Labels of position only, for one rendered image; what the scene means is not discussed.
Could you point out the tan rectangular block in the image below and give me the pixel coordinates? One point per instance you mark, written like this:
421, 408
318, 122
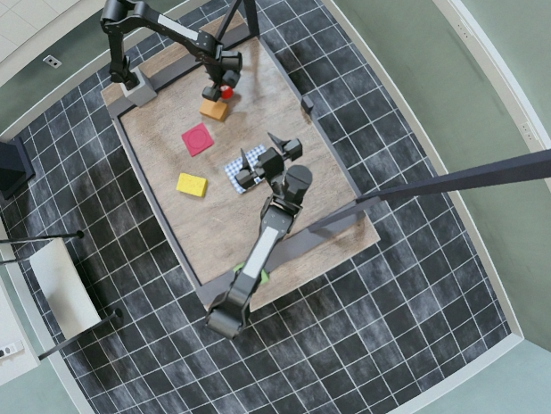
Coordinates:
216, 111

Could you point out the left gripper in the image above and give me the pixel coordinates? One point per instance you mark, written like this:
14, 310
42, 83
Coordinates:
290, 149

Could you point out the blue and white checkered towel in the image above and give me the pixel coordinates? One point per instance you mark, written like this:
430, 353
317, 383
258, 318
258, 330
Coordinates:
233, 167

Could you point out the white tiled wall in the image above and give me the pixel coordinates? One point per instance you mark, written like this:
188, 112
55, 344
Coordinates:
28, 27

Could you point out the pink square coaster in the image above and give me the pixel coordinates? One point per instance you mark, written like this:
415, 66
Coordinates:
197, 139

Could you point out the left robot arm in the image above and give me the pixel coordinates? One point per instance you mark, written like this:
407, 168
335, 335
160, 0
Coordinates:
224, 317

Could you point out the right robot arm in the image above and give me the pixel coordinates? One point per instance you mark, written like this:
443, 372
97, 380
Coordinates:
199, 43

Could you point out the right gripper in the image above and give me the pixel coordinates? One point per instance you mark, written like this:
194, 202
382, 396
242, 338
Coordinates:
213, 93

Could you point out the yellow sponge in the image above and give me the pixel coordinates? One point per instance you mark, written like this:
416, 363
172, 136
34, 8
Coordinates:
192, 184

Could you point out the red cup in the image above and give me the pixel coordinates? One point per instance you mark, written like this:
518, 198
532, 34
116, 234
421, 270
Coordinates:
227, 93

